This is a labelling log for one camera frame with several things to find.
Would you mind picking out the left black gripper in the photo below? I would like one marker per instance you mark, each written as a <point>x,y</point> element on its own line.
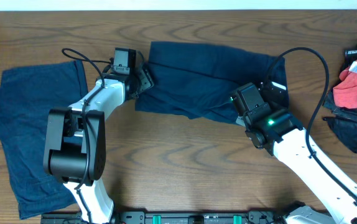
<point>145,81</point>

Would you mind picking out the navy blue shorts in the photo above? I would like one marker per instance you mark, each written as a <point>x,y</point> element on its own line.
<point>195,80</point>

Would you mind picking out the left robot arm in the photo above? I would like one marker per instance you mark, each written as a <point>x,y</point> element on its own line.
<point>75,143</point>

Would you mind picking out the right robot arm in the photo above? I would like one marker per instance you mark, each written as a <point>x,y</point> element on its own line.
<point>283,136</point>

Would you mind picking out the navy blue folded garment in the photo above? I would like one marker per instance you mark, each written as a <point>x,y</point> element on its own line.
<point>26,96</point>

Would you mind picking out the black garment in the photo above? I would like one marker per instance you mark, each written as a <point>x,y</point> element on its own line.
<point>343,123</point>

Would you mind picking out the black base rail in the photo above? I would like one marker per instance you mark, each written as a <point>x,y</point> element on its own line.
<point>197,217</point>

